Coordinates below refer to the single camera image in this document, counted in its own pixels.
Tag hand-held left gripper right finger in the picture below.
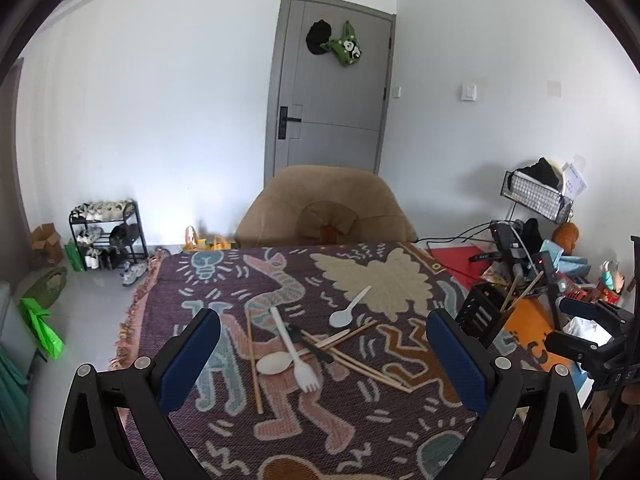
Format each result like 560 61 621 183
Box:
426 307 591 480

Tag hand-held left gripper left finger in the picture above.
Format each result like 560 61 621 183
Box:
56 307 223 480

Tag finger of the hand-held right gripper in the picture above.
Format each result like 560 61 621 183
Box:
558 296 623 322
545 331 613 366

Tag black utensil holder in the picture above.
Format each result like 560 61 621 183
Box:
455 282 508 347

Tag wooden chopstick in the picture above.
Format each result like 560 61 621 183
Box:
501 271 522 313
330 354 407 390
245 308 264 415
325 320 380 350
505 270 546 315
301 333 414 393

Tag wooden spoon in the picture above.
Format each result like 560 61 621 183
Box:
256 329 353 376

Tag white plastic fork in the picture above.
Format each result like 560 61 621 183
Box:
270 306 322 394

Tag black plastic knife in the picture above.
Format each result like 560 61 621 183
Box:
289 325 335 364

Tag white plastic spoon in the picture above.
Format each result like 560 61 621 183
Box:
328 286 372 328

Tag red plastic basket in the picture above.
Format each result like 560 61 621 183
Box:
565 272 603 302

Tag small colourful figurine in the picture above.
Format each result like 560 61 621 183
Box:
600 259 628 293

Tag light blue box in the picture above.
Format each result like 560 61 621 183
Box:
542 240 592 281

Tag black handheld device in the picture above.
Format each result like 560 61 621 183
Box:
530 250 566 328
470 220 528 281

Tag brown plush toy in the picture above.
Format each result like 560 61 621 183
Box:
551 222 582 256

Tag black bag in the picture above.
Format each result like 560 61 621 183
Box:
522 219 544 257

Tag red orange mat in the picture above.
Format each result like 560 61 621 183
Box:
427 245 568 368

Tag grey sneakers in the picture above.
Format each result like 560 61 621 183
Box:
121 259 150 287

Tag yellow bag on floor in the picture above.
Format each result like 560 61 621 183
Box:
182 226 236 253

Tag white round lid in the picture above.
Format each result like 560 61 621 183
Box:
545 157 576 197

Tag printed purple blanket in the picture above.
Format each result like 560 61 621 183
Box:
110 241 566 480

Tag white paper note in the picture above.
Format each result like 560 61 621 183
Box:
561 160 589 196

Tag black cloth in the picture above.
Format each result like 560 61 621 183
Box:
517 157 563 191

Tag black shoe rack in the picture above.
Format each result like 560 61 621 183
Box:
69 199 149 272

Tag bright green plastic bag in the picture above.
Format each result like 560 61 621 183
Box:
19 297 66 360

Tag dark green paper bag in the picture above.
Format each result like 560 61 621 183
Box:
64 240 86 272

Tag green round tote bag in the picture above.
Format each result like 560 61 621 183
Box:
22 266 68 308

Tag cardboard box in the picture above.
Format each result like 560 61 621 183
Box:
31 223 64 267

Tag teal cloth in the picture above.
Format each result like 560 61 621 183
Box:
0 345 32 443

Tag tan upholstered chair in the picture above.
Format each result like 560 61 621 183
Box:
234 165 418 249

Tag grey door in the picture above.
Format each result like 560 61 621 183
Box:
263 0 397 186

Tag black hat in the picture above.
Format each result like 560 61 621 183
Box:
306 20 333 56

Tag black wire basket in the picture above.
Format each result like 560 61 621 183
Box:
502 170 575 225

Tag black cables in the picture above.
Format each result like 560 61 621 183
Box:
417 224 501 250

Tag black door handle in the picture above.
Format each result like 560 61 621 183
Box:
278 106 303 140

